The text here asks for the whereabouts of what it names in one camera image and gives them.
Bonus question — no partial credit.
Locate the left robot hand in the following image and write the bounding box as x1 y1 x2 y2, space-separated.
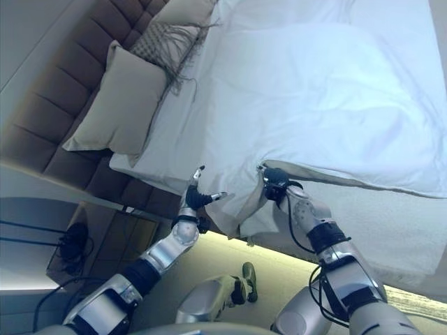
183 165 230 214

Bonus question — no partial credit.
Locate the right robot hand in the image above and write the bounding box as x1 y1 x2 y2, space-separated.
256 165 293 202

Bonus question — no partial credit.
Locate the white duvet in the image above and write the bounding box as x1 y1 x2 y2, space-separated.
193 0 447 241

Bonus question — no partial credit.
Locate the white fitted bed sheet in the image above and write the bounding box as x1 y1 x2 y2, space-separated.
109 20 245 196

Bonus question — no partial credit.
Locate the glass-top bedside table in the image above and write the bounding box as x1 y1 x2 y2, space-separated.
44 201 167 291

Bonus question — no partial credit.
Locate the robot leg with shoe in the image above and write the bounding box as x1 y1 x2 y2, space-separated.
174 261 260 326

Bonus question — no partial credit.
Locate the large beige pillow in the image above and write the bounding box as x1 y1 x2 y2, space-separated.
61 39 169 165
152 0 217 28

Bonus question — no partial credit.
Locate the silver robot thigh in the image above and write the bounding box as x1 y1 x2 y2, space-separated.
270 285 353 335

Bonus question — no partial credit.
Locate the woven fringed cushion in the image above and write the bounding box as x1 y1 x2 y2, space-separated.
130 19 221 98

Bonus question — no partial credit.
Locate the grey robot torso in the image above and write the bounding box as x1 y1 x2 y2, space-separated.
0 319 280 335

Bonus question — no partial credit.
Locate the brown tufted headboard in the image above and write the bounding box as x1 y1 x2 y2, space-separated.
0 0 166 177

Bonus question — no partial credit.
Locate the brown upholstered bed frame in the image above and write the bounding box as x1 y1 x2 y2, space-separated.
44 151 191 221

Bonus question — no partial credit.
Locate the black cable bundle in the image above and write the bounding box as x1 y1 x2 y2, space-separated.
57 221 94 274

